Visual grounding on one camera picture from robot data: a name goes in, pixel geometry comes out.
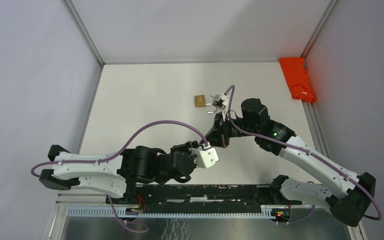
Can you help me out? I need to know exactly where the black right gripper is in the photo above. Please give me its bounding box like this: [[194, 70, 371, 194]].
[[200, 111, 258, 148]]

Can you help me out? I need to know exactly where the large brass padlock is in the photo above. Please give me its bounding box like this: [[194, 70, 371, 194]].
[[194, 94, 217, 114]]

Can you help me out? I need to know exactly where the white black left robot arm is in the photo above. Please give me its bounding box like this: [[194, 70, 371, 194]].
[[39, 141, 199, 204]]

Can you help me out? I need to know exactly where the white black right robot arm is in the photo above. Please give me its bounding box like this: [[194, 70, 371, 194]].
[[205, 94, 379, 227]]

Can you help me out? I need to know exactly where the orange folded cloth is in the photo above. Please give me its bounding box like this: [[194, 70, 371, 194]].
[[279, 57, 317, 104]]

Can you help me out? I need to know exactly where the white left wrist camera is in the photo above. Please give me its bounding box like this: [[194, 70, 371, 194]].
[[189, 144, 220, 169]]

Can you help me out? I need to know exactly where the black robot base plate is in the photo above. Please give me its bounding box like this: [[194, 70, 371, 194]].
[[111, 184, 302, 214]]

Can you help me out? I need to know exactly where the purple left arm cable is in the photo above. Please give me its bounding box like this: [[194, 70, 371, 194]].
[[30, 120, 211, 233]]

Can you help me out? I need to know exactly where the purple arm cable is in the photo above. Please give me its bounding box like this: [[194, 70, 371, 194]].
[[225, 84, 382, 225], [30, 120, 211, 233]]

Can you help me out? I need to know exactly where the aluminium corner frame rail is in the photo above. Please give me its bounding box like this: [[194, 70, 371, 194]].
[[300, 0, 341, 59]]

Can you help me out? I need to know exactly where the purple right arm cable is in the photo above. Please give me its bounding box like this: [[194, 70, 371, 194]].
[[225, 84, 382, 225]]

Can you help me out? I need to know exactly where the white slotted cable duct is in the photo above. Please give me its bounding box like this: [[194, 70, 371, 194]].
[[66, 206, 281, 220]]

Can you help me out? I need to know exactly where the left aluminium frame rail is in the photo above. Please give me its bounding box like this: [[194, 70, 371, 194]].
[[62, 0, 105, 68]]

